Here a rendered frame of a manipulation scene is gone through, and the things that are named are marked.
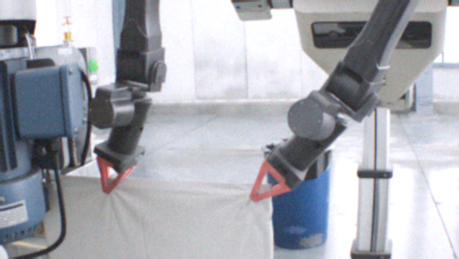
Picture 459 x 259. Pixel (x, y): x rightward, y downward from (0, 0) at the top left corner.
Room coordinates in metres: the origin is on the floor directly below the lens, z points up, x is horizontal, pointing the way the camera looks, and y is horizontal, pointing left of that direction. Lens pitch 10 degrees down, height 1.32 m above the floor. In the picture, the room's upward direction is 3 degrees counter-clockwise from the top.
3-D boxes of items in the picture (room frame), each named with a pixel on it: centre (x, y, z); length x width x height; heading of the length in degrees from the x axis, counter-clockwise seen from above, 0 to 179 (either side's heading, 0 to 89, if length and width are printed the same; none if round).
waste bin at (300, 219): (3.10, -0.44, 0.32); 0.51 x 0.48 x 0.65; 164
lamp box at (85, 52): (1.13, 0.35, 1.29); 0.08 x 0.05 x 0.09; 74
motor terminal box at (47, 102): (0.61, 0.23, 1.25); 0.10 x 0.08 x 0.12; 9
